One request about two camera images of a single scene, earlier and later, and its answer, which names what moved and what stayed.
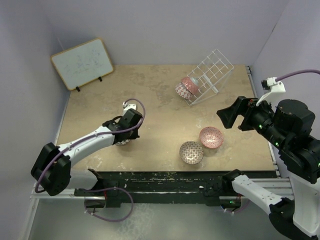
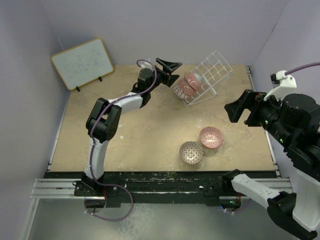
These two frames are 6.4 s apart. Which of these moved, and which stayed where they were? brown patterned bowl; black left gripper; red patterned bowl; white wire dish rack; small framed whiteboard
Moved: black left gripper
Stayed: white wire dish rack; brown patterned bowl; small framed whiteboard; red patterned bowl
